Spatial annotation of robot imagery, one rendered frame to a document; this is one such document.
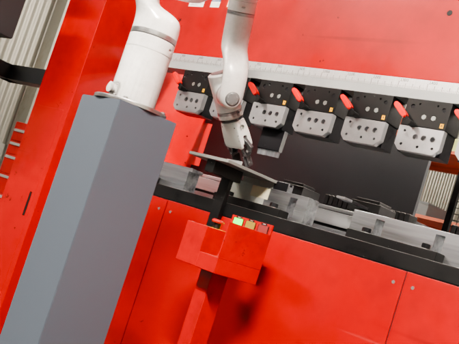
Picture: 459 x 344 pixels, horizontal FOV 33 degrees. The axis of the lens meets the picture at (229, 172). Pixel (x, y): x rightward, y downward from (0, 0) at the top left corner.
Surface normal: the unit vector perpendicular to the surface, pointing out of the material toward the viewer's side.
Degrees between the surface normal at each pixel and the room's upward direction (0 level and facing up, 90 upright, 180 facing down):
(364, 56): 90
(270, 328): 90
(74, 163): 90
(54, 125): 90
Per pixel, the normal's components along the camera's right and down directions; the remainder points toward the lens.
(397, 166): -0.62, -0.26
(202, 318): 0.58, 0.12
